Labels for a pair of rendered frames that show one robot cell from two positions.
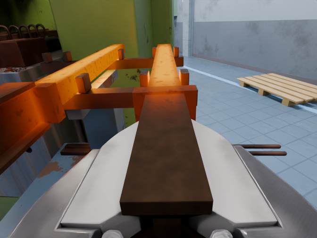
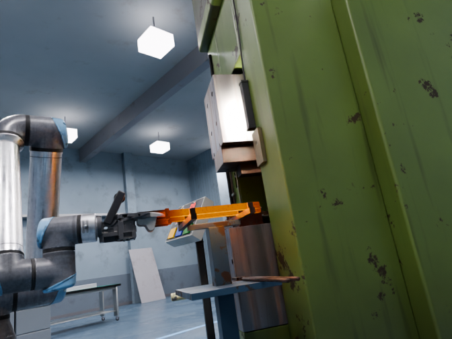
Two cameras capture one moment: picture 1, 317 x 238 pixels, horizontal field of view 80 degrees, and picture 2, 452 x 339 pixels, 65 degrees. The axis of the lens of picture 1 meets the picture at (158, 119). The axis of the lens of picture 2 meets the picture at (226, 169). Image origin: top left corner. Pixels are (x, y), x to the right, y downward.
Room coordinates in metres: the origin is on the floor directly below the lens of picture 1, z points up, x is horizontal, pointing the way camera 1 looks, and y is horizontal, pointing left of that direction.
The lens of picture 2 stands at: (-0.08, -1.19, 0.76)
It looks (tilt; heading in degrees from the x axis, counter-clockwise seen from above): 15 degrees up; 69
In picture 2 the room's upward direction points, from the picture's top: 9 degrees counter-clockwise
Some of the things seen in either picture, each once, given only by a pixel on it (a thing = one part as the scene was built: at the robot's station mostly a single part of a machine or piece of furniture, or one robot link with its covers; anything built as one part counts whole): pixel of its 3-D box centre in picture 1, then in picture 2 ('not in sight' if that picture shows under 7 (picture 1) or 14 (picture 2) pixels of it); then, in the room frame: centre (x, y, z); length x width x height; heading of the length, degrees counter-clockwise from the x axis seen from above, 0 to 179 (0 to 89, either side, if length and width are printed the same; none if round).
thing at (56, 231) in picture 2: not in sight; (60, 232); (-0.19, 0.01, 0.93); 0.12 x 0.09 x 0.10; 177
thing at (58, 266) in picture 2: not in sight; (55, 270); (-0.21, 0.01, 0.82); 0.12 x 0.09 x 0.12; 15
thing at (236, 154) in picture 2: not in sight; (253, 157); (0.77, 0.55, 1.32); 0.42 x 0.20 x 0.10; 174
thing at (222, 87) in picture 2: not in sight; (249, 114); (0.76, 0.51, 1.56); 0.42 x 0.39 x 0.40; 174
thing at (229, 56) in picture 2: not in sight; (259, 40); (0.91, 0.49, 2.06); 0.44 x 0.41 x 0.47; 174
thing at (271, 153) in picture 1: (168, 149); (258, 278); (0.42, -0.02, 0.69); 0.60 x 0.04 x 0.01; 84
